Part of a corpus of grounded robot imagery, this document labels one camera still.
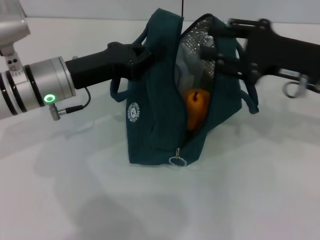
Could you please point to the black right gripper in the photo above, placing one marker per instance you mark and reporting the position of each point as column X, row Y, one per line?
column 275, row 52

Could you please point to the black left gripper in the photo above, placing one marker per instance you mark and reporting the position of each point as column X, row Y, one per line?
column 107, row 65

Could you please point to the clear plastic container blue lid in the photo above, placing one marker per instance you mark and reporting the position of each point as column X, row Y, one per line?
column 187, row 70

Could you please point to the dark teal fabric bag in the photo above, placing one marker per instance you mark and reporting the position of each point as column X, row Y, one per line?
column 155, row 112

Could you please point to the orange pear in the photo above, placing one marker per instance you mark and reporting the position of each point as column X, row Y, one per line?
column 197, row 110

